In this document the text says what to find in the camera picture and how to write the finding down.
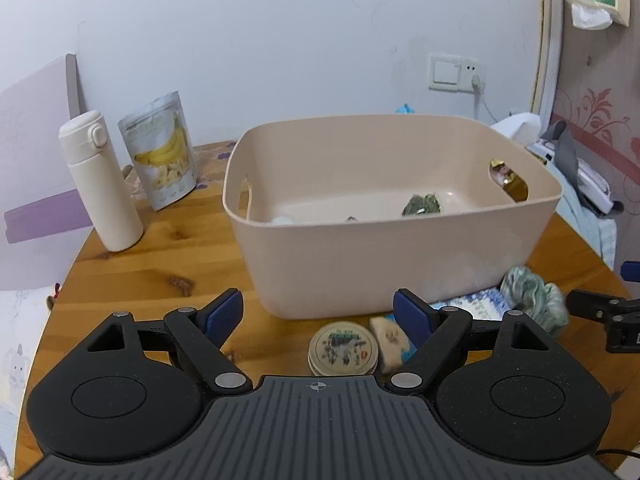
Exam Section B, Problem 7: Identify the round tin with lid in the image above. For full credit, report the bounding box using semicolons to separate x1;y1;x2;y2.
307;322;378;376

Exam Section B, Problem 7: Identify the banana chips snack pouch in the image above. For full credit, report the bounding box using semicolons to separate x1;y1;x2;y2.
118;91;198;211

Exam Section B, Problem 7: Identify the white plug and cable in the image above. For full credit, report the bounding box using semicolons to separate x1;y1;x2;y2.
470;74;501;126

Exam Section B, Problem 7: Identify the white wall switch socket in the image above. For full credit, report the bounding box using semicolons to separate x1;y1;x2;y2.
427;53;486;93

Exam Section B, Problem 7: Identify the cream thermos bottle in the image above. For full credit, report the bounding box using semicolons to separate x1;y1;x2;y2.
58;110;143;252

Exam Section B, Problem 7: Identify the blue white porcelain tissue pack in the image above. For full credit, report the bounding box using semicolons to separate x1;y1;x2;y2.
431;287;511;321

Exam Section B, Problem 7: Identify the green snack packet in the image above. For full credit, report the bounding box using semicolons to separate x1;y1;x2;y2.
401;193;442;217

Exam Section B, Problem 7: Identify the white device with grey strap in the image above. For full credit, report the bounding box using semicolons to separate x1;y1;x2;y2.
528;120;625;218

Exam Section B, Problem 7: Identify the light blue bedding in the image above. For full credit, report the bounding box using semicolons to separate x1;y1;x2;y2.
555;188;617;270

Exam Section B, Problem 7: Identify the cartoon bear tissue pack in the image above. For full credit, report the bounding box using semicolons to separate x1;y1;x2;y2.
369;314;416;375

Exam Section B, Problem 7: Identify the decorated headboard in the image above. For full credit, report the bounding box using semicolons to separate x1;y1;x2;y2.
551;0;639;270

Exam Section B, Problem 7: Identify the beige plastic storage bin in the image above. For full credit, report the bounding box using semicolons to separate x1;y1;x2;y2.
222;114;562;320

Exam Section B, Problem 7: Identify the green fabric scrunchie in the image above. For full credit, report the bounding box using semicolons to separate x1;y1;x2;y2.
500;266;570;338

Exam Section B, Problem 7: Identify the blue figurine toy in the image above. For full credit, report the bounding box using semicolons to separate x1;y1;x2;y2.
395;103;414;115

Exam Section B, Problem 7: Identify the gold tissue pack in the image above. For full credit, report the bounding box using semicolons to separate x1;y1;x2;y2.
487;112;544;204

